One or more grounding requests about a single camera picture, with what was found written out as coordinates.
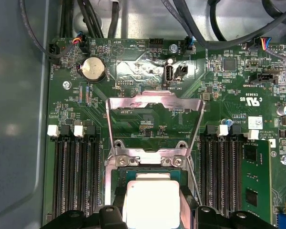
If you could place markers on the RAM slot white clips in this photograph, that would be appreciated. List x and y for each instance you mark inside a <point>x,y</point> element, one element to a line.
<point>217,179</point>
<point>81,179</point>
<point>58,179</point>
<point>253,134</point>

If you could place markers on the white barcode sticker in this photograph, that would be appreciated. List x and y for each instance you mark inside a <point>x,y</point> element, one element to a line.
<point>255,122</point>

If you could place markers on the black and silver PC case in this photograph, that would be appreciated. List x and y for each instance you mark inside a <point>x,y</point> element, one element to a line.
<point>14,95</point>

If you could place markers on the silver topped CPU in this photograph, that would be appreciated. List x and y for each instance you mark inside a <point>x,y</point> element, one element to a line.
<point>152,205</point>

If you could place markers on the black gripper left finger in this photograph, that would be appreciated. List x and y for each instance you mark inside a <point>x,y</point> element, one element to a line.
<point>113,218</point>

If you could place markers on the silver coin battery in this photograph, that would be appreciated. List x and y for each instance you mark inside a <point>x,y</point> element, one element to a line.
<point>93,69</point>

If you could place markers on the metal socket cover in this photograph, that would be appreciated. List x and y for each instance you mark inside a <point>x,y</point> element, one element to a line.
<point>157,99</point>

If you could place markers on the green motherboard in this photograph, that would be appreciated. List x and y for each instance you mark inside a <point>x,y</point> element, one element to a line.
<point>228,100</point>

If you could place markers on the thin metal locking lever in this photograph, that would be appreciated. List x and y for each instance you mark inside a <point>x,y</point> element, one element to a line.
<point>194,181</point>

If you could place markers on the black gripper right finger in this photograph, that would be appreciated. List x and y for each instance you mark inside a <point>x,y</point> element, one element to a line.
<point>207,219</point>

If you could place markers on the green RAM stick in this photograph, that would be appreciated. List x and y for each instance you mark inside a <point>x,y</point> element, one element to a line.
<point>257,181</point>

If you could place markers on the blue board connector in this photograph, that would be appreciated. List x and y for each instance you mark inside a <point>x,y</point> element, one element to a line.
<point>282,219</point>

